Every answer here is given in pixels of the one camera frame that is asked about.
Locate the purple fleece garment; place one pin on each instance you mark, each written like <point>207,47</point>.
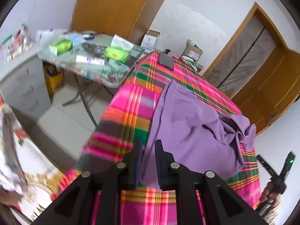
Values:
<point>197,136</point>

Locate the wooden wardrobe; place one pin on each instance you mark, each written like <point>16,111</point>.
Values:
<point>130,19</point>

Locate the wooden door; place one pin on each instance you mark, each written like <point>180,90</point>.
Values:
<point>272,89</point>

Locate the right hand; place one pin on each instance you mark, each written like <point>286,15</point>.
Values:
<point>267,194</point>

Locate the white drawer cabinet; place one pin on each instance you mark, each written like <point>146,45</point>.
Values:
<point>23,87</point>

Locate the brown cardboard box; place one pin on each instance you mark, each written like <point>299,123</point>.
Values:
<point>192,50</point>

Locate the green package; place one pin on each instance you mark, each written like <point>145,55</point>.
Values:
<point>60,46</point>
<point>117,53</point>

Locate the small white box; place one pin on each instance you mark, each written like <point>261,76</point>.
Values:
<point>149,40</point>

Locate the green package right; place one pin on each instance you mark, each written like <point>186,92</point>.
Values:
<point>117,53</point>

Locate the folding table with floral cloth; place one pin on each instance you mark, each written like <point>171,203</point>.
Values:
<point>87,62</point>

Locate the green package left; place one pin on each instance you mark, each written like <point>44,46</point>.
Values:
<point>60,46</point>

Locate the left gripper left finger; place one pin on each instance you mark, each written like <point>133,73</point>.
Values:
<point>94,197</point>

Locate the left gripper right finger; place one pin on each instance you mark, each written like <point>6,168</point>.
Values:
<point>201,198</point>

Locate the black smartphone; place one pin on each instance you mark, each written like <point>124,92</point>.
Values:
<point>166,61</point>

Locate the pink plaid blanket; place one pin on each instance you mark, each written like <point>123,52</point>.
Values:
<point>128,119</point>

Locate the yellow bin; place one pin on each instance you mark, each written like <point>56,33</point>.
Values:
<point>54,78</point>

